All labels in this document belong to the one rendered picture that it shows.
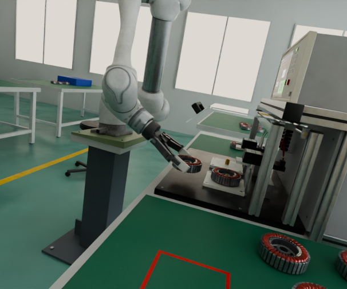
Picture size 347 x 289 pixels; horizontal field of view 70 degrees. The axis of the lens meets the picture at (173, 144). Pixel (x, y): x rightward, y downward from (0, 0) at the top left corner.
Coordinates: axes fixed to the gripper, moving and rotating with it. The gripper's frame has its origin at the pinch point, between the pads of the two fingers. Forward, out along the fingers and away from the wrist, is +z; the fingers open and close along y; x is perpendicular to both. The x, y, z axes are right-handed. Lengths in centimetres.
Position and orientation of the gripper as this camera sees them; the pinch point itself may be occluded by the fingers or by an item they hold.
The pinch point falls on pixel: (186, 162)
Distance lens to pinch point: 94.0
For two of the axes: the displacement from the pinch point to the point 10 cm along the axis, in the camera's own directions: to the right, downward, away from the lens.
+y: -2.4, 1.9, -9.5
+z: 7.4, 6.7, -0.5
